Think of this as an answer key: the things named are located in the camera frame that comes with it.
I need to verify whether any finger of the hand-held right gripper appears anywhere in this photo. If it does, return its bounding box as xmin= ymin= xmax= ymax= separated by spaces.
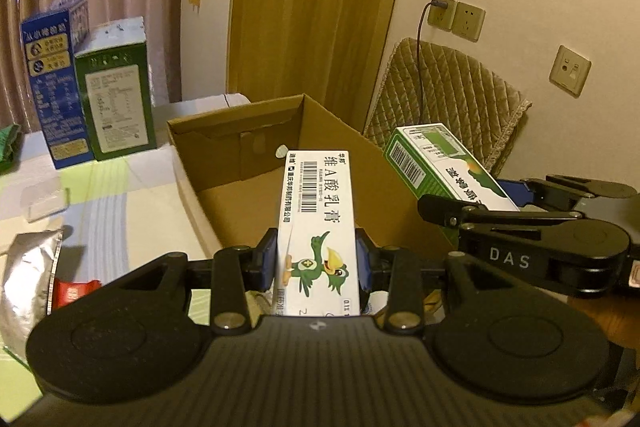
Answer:
xmin=497 ymin=174 xmax=639 ymax=214
xmin=417 ymin=193 xmax=585 ymax=229

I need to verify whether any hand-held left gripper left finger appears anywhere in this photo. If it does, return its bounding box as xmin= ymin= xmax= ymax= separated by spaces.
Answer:
xmin=117 ymin=227 xmax=280 ymax=334

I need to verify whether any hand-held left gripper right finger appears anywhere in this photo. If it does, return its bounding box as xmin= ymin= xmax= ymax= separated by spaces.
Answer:
xmin=354 ymin=228 xmax=525 ymax=333

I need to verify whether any green white medicine box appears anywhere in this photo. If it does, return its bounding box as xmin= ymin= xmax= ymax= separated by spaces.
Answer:
xmin=384 ymin=123 xmax=521 ymax=212

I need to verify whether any brown cardboard box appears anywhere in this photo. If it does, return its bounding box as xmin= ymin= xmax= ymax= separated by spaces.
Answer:
xmin=166 ymin=94 xmax=456 ymax=260

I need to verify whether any white bird print medicine box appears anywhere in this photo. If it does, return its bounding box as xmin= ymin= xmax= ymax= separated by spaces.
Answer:
xmin=272 ymin=150 xmax=362 ymax=319

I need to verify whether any quilted chair cover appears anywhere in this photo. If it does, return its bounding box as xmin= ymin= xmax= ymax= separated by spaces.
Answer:
xmin=362 ymin=38 xmax=533 ymax=180

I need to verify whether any red packet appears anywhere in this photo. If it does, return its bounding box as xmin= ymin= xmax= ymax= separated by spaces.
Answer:
xmin=52 ymin=279 xmax=101 ymax=313

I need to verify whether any green milk carton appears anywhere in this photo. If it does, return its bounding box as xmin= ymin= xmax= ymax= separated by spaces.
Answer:
xmin=74 ymin=18 xmax=157 ymax=162

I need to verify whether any wooden door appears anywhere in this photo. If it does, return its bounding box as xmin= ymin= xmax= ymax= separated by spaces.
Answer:
xmin=227 ymin=0 xmax=413 ymax=132

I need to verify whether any silver foil pouch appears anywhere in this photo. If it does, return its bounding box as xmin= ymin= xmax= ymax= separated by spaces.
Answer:
xmin=0 ymin=229 xmax=65 ymax=348

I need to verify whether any blue milk carton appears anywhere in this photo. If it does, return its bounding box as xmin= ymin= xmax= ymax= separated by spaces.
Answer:
xmin=21 ymin=0 xmax=96 ymax=170

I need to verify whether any green plastic packet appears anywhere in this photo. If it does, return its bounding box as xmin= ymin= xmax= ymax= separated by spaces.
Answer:
xmin=0 ymin=124 xmax=22 ymax=175

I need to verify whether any round hole wall socket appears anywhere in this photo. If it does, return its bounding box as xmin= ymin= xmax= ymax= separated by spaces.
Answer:
xmin=549 ymin=45 xmax=592 ymax=96

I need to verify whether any dark charger cable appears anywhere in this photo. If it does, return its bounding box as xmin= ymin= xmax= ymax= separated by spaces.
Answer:
xmin=415 ymin=2 xmax=437 ymax=128

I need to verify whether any beige wall socket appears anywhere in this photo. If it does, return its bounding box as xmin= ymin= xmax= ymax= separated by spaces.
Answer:
xmin=452 ymin=1 xmax=486 ymax=42

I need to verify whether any wall socket with plug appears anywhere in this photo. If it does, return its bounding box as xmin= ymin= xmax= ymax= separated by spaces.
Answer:
xmin=429 ymin=0 xmax=457 ymax=32

